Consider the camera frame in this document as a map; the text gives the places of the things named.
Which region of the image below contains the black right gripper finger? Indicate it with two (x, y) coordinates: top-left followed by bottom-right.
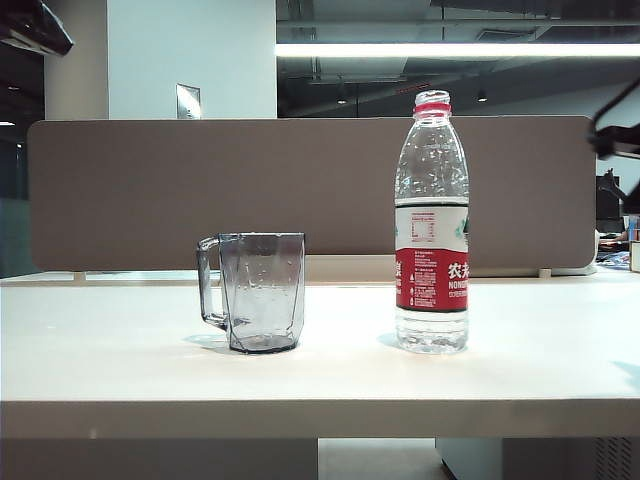
(587, 125), (640, 161)

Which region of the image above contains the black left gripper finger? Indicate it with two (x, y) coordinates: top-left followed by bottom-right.
(0, 0), (75, 57)

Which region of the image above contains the clear red-label water bottle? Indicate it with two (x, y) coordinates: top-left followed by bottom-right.
(393, 90), (471, 356)

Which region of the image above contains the transparent grey faceted mug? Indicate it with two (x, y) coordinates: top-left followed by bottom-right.
(195, 231), (307, 356)

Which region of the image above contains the black monitor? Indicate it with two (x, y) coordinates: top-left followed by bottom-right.
(597, 174), (621, 234)

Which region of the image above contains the white ceiling light strip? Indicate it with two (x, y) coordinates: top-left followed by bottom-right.
(275, 42), (640, 58)

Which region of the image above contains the grey under-desk cabinet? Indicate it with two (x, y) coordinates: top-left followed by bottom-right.
(434, 437), (640, 480)

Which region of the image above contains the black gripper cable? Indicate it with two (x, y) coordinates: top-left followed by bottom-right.
(592, 77), (640, 139)

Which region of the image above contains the metal wall plate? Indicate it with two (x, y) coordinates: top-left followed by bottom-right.
(175, 83), (202, 120)

